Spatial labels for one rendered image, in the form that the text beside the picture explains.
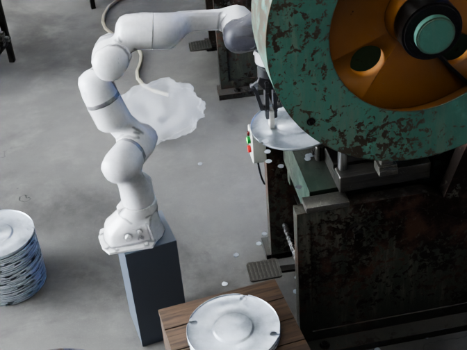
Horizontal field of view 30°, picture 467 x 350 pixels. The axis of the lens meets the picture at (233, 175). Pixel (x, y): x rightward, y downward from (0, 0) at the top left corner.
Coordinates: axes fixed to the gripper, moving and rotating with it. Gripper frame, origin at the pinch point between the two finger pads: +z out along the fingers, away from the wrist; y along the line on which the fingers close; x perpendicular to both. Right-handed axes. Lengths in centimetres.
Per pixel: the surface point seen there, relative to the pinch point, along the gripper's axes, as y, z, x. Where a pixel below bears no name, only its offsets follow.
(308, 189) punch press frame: -7.4, 17.1, 18.7
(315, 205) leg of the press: -7.3, 17.4, 26.7
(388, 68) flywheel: -24, -36, 40
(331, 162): -16.4, 11.9, 13.0
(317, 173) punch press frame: -12.5, 17.1, 11.3
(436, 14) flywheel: -31, -57, 52
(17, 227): 94, 58, -39
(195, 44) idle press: 2, 67, -180
